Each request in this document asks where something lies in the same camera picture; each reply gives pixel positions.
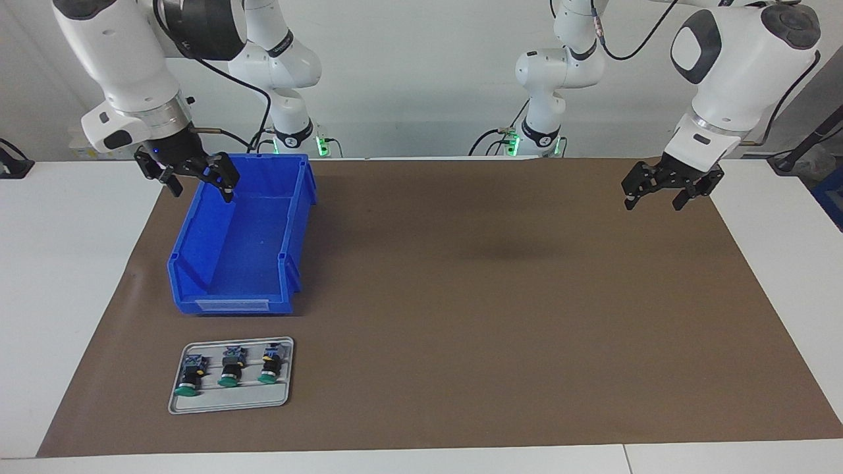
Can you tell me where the blue crate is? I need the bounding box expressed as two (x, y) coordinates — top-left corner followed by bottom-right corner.
(811, 168), (843, 231)

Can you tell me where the white wall socket box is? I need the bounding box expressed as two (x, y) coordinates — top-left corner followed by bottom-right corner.
(68, 128), (94, 160)

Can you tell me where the grey metal tray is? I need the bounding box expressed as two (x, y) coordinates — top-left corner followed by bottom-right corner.
(167, 336), (295, 415)

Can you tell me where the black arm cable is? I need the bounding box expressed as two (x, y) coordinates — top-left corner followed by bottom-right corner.
(589, 0), (823, 145)
(153, 0), (272, 153)

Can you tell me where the blue plastic storage bin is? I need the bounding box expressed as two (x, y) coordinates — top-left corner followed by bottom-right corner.
(167, 153), (318, 317)

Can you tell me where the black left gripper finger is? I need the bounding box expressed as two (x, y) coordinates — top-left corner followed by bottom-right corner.
(622, 161), (666, 211)
(672, 167), (725, 211)

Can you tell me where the thin black base cable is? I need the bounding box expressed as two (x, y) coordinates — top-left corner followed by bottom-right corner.
(315, 122), (344, 159)

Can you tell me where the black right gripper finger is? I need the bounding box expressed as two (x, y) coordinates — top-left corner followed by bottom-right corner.
(195, 153), (240, 203)
(134, 147), (184, 197)

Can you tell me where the green push button switch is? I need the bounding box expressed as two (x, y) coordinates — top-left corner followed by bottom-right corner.
(257, 342), (285, 384)
(217, 346), (248, 388)
(174, 354), (210, 398)

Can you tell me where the black stand pole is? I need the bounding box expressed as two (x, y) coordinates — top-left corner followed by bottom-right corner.
(767, 102), (843, 175)

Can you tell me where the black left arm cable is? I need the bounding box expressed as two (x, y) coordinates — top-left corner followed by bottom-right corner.
(589, 0), (823, 145)

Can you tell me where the black table clamp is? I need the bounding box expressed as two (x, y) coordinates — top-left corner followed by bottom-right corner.
(0, 138), (35, 180)

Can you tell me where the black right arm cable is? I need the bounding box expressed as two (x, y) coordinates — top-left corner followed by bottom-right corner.
(153, 0), (272, 153)

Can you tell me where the brown table mat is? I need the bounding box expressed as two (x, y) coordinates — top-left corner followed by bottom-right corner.
(36, 157), (843, 458)

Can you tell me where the black base cable bundle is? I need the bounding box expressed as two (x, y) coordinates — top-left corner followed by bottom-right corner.
(469, 99), (531, 157)

